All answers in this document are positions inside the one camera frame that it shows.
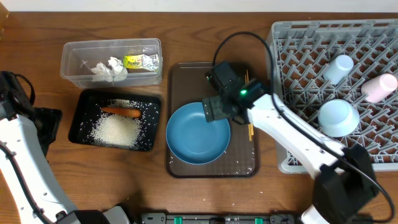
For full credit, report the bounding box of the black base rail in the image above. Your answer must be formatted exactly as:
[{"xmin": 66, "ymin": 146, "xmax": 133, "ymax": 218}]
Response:
[{"xmin": 138, "ymin": 212, "xmax": 302, "ymax": 224}]

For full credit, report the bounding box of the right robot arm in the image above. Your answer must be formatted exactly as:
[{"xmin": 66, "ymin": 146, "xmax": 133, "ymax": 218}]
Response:
[{"xmin": 202, "ymin": 61, "xmax": 382, "ymax": 223}]

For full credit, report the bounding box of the clear plastic bin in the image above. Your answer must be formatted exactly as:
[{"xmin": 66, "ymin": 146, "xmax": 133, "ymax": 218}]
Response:
[{"xmin": 60, "ymin": 38, "xmax": 162, "ymax": 88}]

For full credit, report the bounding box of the dark blue plate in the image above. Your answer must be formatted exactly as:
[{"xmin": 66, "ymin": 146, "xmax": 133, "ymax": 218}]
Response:
[{"xmin": 166, "ymin": 102, "xmax": 231, "ymax": 165}]

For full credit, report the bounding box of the light blue bowl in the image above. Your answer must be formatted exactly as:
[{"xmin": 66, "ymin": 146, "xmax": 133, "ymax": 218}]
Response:
[{"xmin": 318, "ymin": 99, "xmax": 360, "ymax": 138}]

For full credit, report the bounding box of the wooden chopstick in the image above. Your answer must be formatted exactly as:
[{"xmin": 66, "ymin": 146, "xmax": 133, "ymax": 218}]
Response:
[
  {"xmin": 246, "ymin": 68, "xmax": 255, "ymax": 136},
  {"xmin": 244, "ymin": 73, "xmax": 253, "ymax": 142}
]

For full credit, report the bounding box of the white tissue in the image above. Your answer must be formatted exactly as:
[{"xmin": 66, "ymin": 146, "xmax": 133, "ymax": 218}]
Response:
[
  {"xmin": 91, "ymin": 62, "xmax": 113, "ymax": 82},
  {"xmin": 108, "ymin": 57, "xmax": 127, "ymax": 82}
]

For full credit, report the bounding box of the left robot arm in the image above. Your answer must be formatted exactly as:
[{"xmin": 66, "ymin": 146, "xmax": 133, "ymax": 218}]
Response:
[{"xmin": 1, "ymin": 71, "xmax": 134, "ymax": 224}]

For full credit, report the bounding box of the grey dishwasher rack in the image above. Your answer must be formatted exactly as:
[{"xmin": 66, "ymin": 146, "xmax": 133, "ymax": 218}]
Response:
[{"xmin": 267, "ymin": 19, "xmax": 397, "ymax": 172}]

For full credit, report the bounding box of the black waste tray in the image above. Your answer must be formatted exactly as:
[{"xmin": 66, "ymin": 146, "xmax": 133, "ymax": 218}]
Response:
[{"xmin": 68, "ymin": 90, "xmax": 161, "ymax": 151}]

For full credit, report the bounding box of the left black cable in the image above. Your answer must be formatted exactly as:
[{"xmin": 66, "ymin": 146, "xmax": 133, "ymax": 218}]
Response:
[{"xmin": 0, "ymin": 73, "xmax": 53, "ymax": 224}]

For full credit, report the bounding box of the yellow foil snack wrapper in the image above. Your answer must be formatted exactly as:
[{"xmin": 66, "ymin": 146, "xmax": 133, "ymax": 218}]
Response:
[{"xmin": 123, "ymin": 54, "xmax": 159, "ymax": 72}]

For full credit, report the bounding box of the orange carrot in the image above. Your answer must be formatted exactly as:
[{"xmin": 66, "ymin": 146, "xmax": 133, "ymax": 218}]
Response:
[{"xmin": 101, "ymin": 107, "xmax": 141, "ymax": 118}]

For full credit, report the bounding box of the pile of white rice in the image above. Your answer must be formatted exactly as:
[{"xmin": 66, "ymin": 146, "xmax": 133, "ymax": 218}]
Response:
[{"xmin": 79, "ymin": 98, "xmax": 159, "ymax": 150}]

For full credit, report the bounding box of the brown serving tray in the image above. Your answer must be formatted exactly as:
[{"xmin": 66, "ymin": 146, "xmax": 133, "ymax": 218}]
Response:
[{"xmin": 165, "ymin": 62, "xmax": 260, "ymax": 179}]

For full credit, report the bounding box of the pink cup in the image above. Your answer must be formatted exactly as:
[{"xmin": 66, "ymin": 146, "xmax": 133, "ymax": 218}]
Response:
[{"xmin": 361, "ymin": 73, "xmax": 397, "ymax": 103}]

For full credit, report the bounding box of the light blue cup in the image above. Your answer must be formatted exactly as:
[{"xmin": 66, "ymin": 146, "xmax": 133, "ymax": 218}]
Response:
[{"xmin": 323, "ymin": 55, "xmax": 354, "ymax": 85}]

